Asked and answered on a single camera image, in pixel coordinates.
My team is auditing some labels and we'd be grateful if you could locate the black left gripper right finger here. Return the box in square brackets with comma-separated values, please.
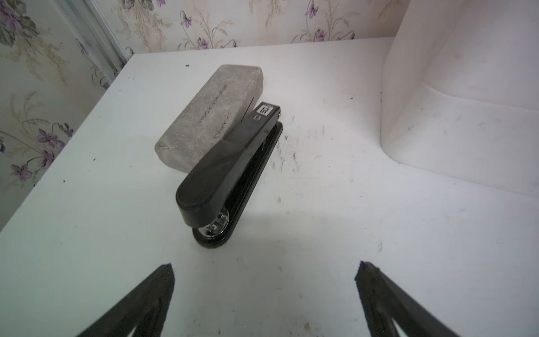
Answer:
[355, 261, 457, 337]

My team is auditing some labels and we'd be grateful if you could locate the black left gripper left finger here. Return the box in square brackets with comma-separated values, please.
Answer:
[79, 264, 175, 336]

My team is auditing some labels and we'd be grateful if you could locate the white three-drawer cabinet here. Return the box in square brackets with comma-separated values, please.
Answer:
[380, 1, 538, 197]

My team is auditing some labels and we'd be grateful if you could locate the black stapler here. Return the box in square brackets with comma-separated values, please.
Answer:
[175, 103, 284, 249]

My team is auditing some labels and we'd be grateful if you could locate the grey rectangular eraser block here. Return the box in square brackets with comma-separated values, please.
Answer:
[154, 65, 264, 173]

